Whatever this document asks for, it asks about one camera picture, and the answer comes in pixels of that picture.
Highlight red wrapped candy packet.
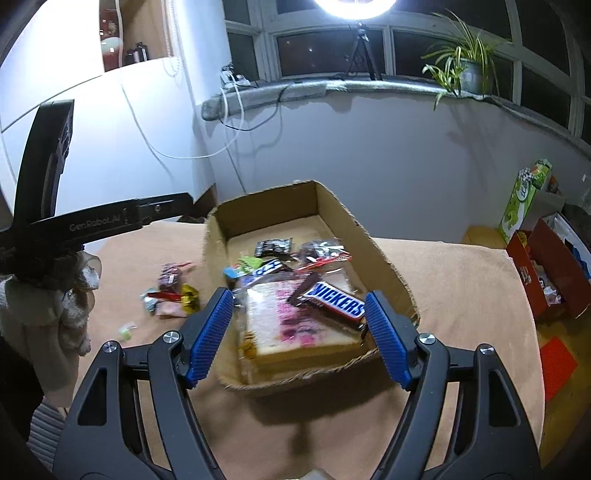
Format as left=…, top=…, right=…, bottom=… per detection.
left=158, top=261, right=194, bottom=294

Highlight black snack packet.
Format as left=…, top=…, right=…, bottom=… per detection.
left=255, top=237, right=294, bottom=257

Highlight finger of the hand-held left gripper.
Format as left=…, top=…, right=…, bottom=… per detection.
left=14, top=99, right=75, bottom=227
left=134, top=192, right=195, bottom=228

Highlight black tripod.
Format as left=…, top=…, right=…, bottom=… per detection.
left=344, top=28, right=383, bottom=81

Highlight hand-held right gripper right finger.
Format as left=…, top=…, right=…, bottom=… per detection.
left=365, top=290, right=541, bottom=480

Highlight white framed window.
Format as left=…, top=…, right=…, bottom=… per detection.
left=224, top=0, right=591, bottom=144

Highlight grey cardboard box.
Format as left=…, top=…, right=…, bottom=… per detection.
left=531, top=185, right=566, bottom=222

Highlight small blue chocolate bar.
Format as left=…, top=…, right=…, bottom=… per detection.
left=240, top=258, right=296, bottom=287

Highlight grey striped cloth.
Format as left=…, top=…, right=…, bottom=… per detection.
left=28, top=401, right=70, bottom=467

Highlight person's left forearm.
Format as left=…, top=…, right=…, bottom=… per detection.
left=0, top=251, right=102, bottom=407

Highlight green gift bag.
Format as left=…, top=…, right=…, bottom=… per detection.
left=499, top=158, right=553, bottom=243

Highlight red storage box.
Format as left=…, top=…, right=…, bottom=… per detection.
left=505, top=217, right=591, bottom=324

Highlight gold wrapped candy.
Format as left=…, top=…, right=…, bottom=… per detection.
left=180, top=284, right=201, bottom=312

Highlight potted spider plant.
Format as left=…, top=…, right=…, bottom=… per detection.
left=421, top=9, right=513, bottom=112

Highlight red flat lid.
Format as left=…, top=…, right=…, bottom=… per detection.
left=538, top=337, right=579, bottom=402

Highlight black cable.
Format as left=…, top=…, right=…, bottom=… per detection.
left=217, top=80, right=301, bottom=132

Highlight dark bottles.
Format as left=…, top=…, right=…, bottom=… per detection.
left=124, top=42, right=149, bottom=65

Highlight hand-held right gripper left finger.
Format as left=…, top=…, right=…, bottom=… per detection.
left=53, top=286, right=234, bottom=480

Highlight red white ornament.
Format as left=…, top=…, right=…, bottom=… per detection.
left=100, top=9, right=125, bottom=70

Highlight bagged sliced bread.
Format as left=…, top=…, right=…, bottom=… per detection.
left=233, top=272, right=377, bottom=386

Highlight clear snack packet red ends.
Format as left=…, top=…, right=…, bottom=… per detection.
left=295, top=239, right=354, bottom=273

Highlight brown chocolate bar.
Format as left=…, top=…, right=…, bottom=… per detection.
left=287, top=272, right=370, bottom=340

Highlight pink snack packet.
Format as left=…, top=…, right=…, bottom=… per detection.
left=154, top=300, right=188, bottom=319

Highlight white power strip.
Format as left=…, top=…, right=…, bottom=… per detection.
left=221, top=65, right=252, bottom=88

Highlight wooden shelf niche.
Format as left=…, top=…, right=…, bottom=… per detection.
left=99, top=0, right=171, bottom=72

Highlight white cable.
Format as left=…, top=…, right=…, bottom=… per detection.
left=115, top=0, right=245, bottom=160

